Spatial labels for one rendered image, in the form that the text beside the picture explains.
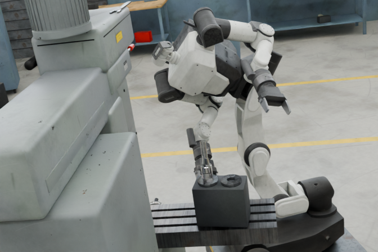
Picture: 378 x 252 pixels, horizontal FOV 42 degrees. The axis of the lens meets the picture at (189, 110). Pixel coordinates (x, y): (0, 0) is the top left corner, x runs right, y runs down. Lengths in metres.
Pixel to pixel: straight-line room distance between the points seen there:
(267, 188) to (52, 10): 1.56
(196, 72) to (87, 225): 1.18
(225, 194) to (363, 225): 1.91
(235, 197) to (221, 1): 7.62
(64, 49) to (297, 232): 1.62
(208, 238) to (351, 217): 1.90
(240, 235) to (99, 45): 1.00
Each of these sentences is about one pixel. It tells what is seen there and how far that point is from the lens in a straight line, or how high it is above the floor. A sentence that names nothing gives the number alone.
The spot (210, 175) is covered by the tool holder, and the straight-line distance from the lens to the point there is 2.11.
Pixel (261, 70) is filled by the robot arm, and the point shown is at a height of 1.57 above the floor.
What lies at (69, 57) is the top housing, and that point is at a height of 1.80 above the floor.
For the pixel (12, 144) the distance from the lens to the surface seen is 1.25.
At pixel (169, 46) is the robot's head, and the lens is 2.30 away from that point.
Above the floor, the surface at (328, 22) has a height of 0.23.
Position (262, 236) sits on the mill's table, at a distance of 2.18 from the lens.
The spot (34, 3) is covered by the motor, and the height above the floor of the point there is 2.01.
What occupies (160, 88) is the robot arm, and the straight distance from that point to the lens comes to 2.49.
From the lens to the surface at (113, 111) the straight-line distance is 1.82.
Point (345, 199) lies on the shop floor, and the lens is 4.13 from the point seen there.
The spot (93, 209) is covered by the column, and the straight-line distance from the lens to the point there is 1.29.
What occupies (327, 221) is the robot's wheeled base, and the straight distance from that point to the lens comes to 2.88.
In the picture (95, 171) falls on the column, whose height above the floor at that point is 1.56.
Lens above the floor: 2.20
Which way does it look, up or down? 21 degrees down
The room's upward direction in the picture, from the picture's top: 8 degrees counter-clockwise
